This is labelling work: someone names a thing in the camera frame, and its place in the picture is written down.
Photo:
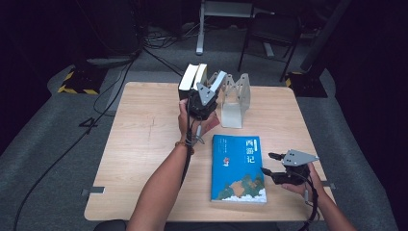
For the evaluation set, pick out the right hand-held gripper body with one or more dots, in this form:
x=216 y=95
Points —
x=298 y=158

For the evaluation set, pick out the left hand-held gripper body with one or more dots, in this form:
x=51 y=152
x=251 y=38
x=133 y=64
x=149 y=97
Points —
x=205 y=94

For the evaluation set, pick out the thick black book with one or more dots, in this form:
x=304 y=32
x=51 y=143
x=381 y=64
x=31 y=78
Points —
x=187 y=77

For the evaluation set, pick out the blue book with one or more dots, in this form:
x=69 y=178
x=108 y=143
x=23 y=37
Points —
x=237 y=166

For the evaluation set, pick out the person's right hand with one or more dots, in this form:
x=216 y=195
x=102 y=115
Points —
x=301 y=190

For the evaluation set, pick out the person's left hand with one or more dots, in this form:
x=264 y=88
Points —
x=183 y=122

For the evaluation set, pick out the grey tape strip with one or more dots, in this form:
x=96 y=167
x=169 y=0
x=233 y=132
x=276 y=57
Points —
x=96 y=190
x=330 y=185

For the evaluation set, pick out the black yellow striped stand base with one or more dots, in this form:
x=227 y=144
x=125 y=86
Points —
x=80 y=82
x=308 y=85

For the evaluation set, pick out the black folding chair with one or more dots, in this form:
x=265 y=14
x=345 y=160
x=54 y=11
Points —
x=272 y=27

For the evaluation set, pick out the dark equipment stand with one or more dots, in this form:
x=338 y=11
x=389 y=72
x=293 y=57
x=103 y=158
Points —
x=109 y=29

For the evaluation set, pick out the grey metal desk frame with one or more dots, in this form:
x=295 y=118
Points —
x=200 y=32

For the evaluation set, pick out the grey flat base plate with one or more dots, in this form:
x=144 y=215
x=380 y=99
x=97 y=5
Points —
x=109 y=61

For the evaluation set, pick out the dark leaning post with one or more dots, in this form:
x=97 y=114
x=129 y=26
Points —
x=324 y=35

